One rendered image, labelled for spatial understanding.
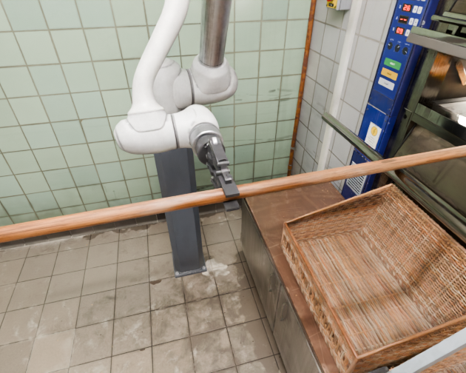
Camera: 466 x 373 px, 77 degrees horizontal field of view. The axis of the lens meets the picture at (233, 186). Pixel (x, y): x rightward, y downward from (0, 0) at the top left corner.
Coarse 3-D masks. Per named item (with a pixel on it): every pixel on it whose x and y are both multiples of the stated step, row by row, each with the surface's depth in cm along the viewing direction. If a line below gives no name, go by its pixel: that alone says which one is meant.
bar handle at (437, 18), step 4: (432, 16) 87; (436, 16) 86; (440, 16) 85; (444, 16) 84; (432, 20) 88; (436, 20) 86; (440, 20) 85; (444, 20) 84; (448, 20) 83; (452, 20) 82; (456, 20) 81; (460, 20) 80; (464, 20) 79; (456, 24) 81; (460, 24) 80; (464, 24) 79; (456, 28) 81; (460, 28) 80; (452, 32) 82; (456, 32) 81
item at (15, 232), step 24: (336, 168) 69; (360, 168) 69; (384, 168) 71; (216, 192) 62; (240, 192) 63; (264, 192) 65; (72, 216) 56; (96, 216) 57; (120, 216) 58; (0, 240) 53
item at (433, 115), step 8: (424, 104) 107; (432, 104) 107; (416, 112) 109; (424, 112) 106; (432, 112) 103; (440, 112) 101; (448, 112) 101; (432, 120) 104; (440, 120) 101; (448, 120) 98; (456, 120) 96; (464, 120) 96; (448, 128) 98; (456, 128) 95; (464, 128) 93; (464, 136) 94
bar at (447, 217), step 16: (336, 128) 96; (352, 144) 89; (400, 176) 73; (416, 192) 68; (432, 208) 65; (448, 224) 61; (464, 224) 59; (464, 240) 59; (464, 336) 53; (432, 352) 54; (448, 352) 53; (384, 368) 59; (400, 368) 57; (416, 368) 55
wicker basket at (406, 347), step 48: (384, 192) 125; (288, 240) 120; (336, 240) 134; (384, 240) 125; (432, 240) 105; (336, 288) 114; (384, 288) 114; (336, 336) 91; (384, 336) 100; (432, 336) 84
